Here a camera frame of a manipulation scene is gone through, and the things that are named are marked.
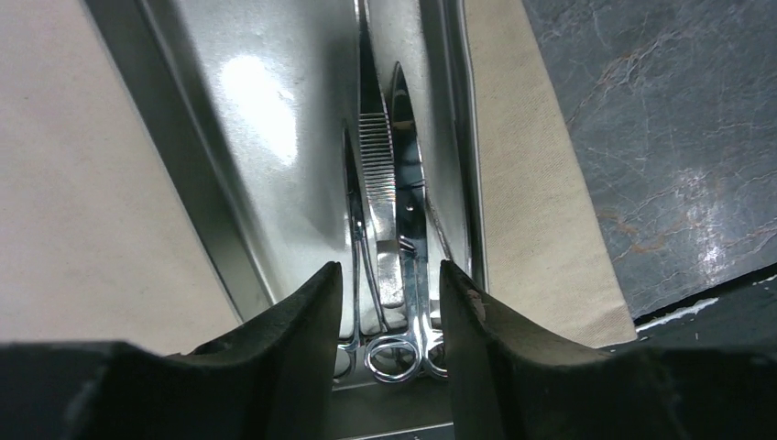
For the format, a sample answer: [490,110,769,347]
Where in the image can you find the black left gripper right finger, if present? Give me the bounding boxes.
[440,260,776,439]

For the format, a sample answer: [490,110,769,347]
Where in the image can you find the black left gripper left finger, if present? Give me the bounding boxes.
[1,262,343,439]

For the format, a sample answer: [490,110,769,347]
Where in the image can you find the beige cloth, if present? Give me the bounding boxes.
[1,1,637,354]

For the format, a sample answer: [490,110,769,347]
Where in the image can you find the metal surgical instrument tray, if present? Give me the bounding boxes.
[82,0,490,440]

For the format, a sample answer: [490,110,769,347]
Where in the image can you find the thin steel hemostat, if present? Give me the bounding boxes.
[334,126,389,384]

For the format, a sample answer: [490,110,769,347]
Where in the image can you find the steel scissors in tray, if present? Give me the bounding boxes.
[365,63,448,383]

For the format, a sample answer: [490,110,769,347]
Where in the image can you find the steel serrated tweezers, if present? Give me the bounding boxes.
[356,1,404,308]

